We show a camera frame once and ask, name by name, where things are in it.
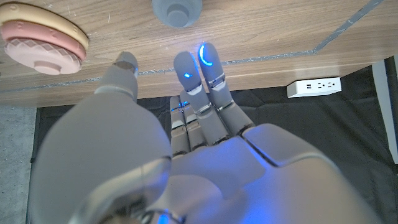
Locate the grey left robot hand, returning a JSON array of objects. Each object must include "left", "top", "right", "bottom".
[{"left": 27, "top": 42, "right": 381, "bottom": 224}]

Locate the large orange disc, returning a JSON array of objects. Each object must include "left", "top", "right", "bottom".
[{"left": 0, "top": 2, "right": 90, "bottom": 51}]

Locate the black backdrop curtain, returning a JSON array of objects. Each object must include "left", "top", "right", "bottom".
[{"left": 26, "top": 63, "right": 398, "bottom": 224}]

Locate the small dark grey disc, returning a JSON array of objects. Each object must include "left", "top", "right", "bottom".
[{"left": 151, "top": 0, "right": 203, "bottom": 29}]

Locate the coral red disc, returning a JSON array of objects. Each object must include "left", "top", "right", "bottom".
[{"left": 0, "top": 21, "right": 87, "bottom": 62}]

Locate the white power strip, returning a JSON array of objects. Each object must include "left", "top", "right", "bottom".
[{"left": 286, "top": 77, "right": 342, "bottom": 99}]

